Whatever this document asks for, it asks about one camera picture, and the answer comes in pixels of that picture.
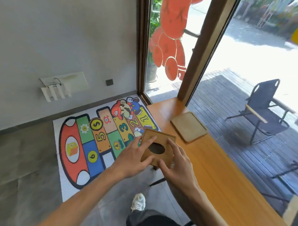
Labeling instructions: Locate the metal bucket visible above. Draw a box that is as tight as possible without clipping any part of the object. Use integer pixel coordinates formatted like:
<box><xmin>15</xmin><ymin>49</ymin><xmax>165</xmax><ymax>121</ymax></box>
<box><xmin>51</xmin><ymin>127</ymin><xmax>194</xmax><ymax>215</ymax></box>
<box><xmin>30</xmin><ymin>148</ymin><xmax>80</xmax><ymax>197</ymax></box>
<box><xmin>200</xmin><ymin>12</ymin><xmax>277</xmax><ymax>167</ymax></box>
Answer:
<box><xmin>145</xmin><ymin>61</ymin><xmax>158</xmax><ymax>83</ymax></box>

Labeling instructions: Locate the black metal chair frame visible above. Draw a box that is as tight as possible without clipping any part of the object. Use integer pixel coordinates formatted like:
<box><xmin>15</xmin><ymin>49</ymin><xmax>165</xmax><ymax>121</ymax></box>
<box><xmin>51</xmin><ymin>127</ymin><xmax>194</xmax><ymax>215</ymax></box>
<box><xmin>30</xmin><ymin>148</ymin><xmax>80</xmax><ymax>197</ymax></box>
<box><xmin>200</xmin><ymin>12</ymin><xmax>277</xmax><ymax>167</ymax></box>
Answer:
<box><xmin>260</xmin><ymin>160</ymin><xmax>298</xmax><ymax>203</ymax></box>

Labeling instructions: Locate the red bear window sticker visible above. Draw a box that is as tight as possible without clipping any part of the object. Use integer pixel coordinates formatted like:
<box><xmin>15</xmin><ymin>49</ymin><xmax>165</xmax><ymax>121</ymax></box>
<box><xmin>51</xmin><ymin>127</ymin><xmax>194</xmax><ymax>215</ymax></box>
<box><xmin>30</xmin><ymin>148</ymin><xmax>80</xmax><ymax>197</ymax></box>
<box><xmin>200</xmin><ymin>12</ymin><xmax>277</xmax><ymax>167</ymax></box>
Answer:
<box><xmin>149</xmin><ymin>0</ymin><xmax>204</xmax><ymax>81</ymax></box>

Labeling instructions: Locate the person's right hand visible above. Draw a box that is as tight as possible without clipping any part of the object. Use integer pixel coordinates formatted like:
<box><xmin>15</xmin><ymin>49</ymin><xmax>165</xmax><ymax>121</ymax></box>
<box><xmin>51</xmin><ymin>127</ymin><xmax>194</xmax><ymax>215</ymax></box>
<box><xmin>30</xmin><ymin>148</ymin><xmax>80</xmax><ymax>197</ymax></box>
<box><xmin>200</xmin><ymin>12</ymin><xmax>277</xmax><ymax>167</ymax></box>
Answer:
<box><xmin>158</xmin><ymin>139</ymin><xmax>199</xmax><ymax>189</ymax></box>

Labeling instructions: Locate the white wall-mounted box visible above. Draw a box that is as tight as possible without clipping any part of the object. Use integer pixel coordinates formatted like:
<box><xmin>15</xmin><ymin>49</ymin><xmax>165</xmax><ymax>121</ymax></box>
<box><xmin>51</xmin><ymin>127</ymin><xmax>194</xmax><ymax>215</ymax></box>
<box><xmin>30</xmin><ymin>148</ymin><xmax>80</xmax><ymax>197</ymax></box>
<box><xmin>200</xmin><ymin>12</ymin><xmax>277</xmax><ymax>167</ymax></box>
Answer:
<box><xmin>39</xmin><ymin>71</ymin><xmax>89</xmax><ymax>102</ymax></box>

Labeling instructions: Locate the white sneaker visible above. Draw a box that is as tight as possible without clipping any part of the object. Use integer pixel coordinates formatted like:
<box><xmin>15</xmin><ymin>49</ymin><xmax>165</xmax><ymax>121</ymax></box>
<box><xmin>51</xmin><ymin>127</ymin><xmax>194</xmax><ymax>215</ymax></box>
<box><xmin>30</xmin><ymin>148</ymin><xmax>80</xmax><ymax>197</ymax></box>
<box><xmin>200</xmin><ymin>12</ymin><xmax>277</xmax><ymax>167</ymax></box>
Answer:
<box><xmin>131</xmin><ymin>193</ymin><xmax>146</xmax><ymax>212</ymax></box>

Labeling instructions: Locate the metal ladder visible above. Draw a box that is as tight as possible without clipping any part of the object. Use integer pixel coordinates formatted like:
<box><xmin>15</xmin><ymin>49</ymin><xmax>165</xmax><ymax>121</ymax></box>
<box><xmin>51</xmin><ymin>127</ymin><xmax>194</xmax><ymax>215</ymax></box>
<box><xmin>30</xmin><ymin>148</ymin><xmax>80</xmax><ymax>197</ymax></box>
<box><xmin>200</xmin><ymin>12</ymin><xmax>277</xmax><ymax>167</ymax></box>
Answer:
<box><xmin>256</xmin><ymin>0</ymin><xmax>276</xmax><ymax>29</ymax></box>

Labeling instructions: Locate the brown window frame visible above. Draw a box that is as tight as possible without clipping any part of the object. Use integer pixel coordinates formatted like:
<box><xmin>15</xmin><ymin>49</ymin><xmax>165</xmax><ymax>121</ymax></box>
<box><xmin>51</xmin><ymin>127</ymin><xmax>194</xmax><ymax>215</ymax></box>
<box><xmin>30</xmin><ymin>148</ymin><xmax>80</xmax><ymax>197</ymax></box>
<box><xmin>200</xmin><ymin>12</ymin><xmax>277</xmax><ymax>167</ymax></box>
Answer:
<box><xmin>136</xmin><ymin>0</ymin><xmax>241</xmax><ymax>106</ymax></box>

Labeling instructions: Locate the person's left forearm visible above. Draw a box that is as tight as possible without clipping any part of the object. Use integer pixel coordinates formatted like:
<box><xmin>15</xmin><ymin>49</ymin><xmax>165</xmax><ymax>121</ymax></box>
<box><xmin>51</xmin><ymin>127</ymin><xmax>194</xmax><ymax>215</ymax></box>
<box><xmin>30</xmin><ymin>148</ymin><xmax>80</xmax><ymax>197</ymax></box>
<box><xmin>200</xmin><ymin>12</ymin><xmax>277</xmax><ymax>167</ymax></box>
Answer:
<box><xmin>37</xmin><ymin>165</ymin><xmax>128</xmax><ymax>226</ymax></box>

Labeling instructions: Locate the dark folding camping chair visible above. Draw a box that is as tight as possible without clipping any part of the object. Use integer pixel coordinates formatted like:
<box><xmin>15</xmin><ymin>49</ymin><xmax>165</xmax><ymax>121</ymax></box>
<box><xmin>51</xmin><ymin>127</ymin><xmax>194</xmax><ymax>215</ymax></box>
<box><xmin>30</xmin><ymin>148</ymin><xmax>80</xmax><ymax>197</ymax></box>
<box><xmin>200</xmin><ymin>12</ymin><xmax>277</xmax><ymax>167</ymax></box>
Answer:
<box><xmin>225</xmin><ymin>79</ymin><xmax>296</xmax><ymax>145</ymax></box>

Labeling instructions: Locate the person's right forearm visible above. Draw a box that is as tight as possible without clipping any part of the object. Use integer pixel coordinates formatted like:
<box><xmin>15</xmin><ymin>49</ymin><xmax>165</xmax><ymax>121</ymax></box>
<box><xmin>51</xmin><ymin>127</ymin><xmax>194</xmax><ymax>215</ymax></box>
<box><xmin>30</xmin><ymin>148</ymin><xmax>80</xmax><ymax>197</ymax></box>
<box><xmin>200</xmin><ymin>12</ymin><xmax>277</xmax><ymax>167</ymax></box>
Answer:
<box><xmin>168</xmin><ymin>181</ymin><xmax>230</xmax><ymax>226</ymax></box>

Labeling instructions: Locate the colourful hopscotch floor mat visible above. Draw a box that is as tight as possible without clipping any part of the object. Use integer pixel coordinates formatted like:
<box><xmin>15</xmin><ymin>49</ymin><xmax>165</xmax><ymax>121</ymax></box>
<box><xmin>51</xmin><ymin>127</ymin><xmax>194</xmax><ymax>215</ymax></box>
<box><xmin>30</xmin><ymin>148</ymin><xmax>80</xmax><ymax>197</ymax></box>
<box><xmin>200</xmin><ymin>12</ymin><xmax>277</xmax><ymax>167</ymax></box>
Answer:
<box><xmin>53</xmin><ymin>94</ymin><xmax>161</xmax><ymax>203</ymax></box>

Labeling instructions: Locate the person's dark trouser leg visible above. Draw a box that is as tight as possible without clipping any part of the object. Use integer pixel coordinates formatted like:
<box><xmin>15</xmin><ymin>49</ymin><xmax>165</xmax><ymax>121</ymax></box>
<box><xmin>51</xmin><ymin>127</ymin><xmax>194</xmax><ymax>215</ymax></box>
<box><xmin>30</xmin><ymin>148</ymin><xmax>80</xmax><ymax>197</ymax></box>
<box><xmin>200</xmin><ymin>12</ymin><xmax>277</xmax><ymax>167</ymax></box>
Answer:
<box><xmin>126</xmin><ymin>209</ymin><xmax>194</xmax><ymax>226</ymax></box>

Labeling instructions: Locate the light wooden board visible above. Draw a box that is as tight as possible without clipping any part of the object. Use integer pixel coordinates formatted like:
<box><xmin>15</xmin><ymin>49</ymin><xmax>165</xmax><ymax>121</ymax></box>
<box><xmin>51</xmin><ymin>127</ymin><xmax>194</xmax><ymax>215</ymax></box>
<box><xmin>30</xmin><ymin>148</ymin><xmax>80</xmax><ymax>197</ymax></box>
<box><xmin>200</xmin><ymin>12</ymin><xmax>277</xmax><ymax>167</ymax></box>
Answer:
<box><xmin>282</xmin><ymin>195</ymin><xmax>298</xmax><ymax>226</ymax></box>

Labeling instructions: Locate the black stool leg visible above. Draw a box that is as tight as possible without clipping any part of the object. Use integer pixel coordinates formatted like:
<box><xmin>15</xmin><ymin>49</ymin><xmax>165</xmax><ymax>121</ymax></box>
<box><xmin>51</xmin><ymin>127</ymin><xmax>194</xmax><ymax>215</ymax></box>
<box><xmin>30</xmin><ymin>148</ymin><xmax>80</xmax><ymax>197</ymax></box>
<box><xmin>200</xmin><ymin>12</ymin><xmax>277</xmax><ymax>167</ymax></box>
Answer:
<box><xmin>149</xmin><ymin>178</ymin><xmax>166</xmax><ymax>187</ymax></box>

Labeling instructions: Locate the person's left hand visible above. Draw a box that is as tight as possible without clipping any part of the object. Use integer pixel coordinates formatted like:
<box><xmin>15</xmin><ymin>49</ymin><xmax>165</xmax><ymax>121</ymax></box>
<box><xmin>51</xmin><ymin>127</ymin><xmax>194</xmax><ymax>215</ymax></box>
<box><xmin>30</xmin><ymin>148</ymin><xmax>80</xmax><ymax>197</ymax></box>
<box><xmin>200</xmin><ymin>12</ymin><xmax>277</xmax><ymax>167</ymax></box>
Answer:
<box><xmin>111</xmin><ymin>136</ymin><xmax>157</xmax><ymax>179</ymax></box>

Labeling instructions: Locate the wooden tissue box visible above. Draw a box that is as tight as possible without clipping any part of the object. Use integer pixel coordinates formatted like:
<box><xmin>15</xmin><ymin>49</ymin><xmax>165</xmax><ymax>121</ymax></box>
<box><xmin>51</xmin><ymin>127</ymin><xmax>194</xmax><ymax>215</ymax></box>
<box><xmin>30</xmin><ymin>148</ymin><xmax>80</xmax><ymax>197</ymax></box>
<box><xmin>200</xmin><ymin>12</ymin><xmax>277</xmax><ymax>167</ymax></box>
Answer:
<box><xmin>140</xmin><ymin>128</ymin><xmax>177</xmax><ymax>169</ymax></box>

